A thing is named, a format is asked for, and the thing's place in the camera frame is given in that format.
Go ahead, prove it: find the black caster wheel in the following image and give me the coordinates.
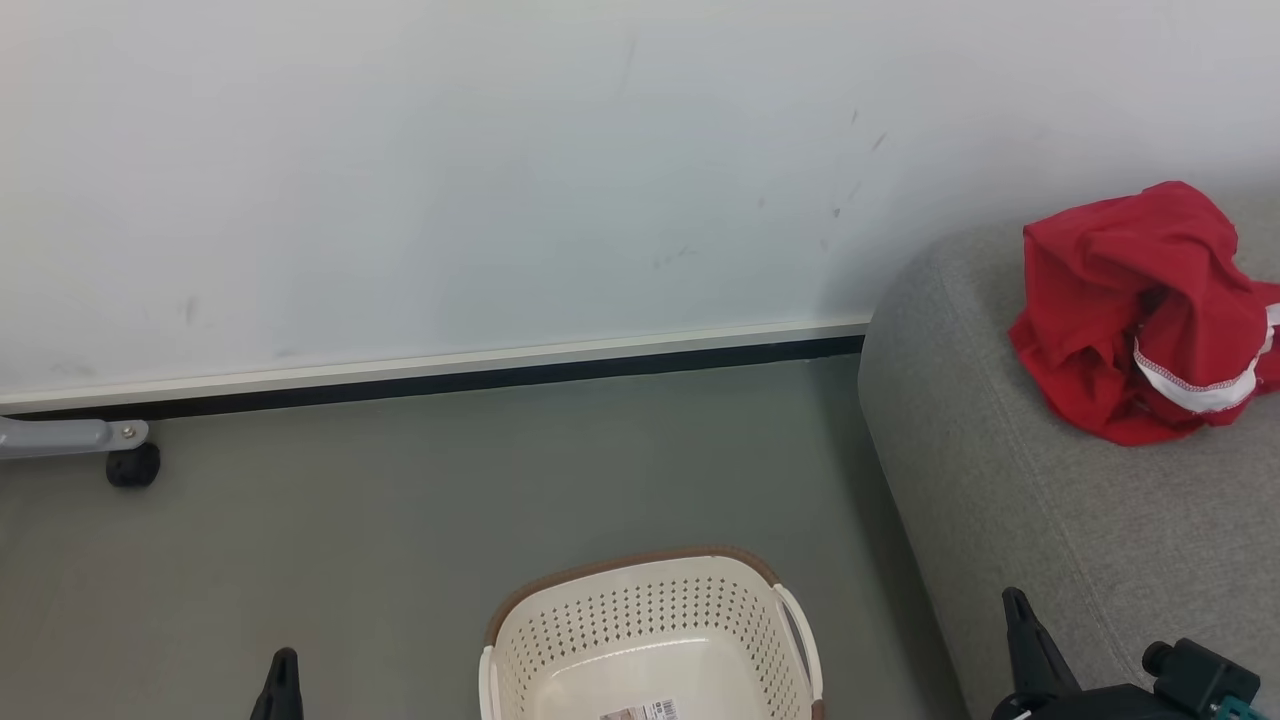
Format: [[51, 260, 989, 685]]
[[105, 441, 162, 490]]

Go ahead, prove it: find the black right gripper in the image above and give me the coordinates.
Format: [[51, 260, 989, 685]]
[[990, 588, 1201, 720]]

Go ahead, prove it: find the cream perforated laundry basket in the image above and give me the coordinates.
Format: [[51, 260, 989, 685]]
[[478, 546, 827, 720]]

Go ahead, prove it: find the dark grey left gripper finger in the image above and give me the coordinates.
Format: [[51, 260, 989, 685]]
[[250, 647, 305, 720]]

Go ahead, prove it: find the grey fabric sofa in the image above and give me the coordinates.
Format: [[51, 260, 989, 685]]
[[858, 180, 1280, 720]]

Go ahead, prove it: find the black and white baseboard strip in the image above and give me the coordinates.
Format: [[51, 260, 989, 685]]
[[0, 318, 867, 422]]

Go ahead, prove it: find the grey metal furniture leg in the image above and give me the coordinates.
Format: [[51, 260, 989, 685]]
[[0, 416, 151, 462]]

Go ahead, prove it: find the red garment with white trim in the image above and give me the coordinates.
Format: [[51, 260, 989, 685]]
[[1008, 180, 1280, 448]]

